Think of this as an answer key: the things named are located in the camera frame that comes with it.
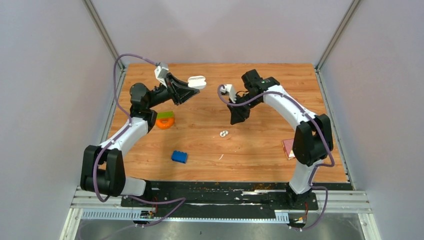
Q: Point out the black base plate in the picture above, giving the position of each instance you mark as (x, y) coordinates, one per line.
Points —
(225, 200)

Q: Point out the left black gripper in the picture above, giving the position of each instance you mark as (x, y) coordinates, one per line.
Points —
(179, 90)

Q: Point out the white oval pill case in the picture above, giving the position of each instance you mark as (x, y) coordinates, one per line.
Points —
(197, 82)

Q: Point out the aluminium rail frame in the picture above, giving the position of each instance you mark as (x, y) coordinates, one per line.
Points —
(84, 206)

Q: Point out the white eartips cluster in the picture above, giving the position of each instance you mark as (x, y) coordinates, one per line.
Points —
(224, 133)

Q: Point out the green toy block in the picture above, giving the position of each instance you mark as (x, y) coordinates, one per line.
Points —
(165, 115)

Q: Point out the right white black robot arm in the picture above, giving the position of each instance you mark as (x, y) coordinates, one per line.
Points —
(313, 137)

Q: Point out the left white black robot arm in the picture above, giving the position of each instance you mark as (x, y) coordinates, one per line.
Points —
(103, 169)

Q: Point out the blue toy brick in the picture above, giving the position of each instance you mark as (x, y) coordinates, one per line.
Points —
(179, 157)

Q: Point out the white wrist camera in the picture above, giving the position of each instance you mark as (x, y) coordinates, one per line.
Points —
(161, 72)
(228, 90)

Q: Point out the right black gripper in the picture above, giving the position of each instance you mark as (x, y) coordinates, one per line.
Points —
(238, 115)

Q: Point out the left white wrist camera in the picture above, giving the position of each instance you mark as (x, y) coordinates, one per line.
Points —
(161, 72)

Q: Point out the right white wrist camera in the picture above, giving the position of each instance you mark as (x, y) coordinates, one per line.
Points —
(228, 90)

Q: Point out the red card box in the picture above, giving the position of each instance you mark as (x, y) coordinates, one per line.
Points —
(287, 145)

